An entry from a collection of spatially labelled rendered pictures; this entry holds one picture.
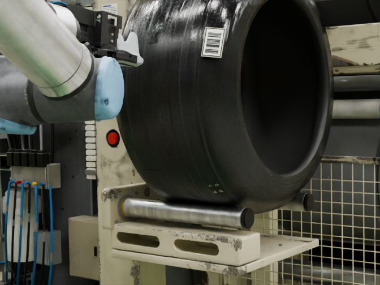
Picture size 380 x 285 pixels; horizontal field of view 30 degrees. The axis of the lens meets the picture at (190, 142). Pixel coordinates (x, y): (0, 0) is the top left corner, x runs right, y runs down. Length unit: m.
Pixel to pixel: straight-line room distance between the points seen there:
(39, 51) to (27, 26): 0.04
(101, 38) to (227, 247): 0.52
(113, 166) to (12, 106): 0.76
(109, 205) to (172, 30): 0.46
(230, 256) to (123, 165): 0.43
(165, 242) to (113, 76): 0.64
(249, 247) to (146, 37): 0.49
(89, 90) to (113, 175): 0.82
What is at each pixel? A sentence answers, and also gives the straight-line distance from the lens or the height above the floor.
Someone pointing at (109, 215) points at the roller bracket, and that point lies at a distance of 1.67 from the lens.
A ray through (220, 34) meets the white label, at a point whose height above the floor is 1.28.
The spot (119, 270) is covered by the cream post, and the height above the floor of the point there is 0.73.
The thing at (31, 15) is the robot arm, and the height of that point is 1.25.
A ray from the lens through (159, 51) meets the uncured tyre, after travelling 1.44.
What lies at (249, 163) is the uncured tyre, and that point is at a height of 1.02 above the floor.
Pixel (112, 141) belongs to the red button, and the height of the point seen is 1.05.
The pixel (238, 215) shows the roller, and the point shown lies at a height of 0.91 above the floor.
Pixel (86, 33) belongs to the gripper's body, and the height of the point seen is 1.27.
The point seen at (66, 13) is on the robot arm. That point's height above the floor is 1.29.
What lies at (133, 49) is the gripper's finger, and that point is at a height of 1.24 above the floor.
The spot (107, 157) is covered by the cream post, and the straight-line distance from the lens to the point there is 1.81.
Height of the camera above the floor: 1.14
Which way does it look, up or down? 3 degrees down
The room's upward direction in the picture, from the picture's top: 1 degrees counter-clockwise
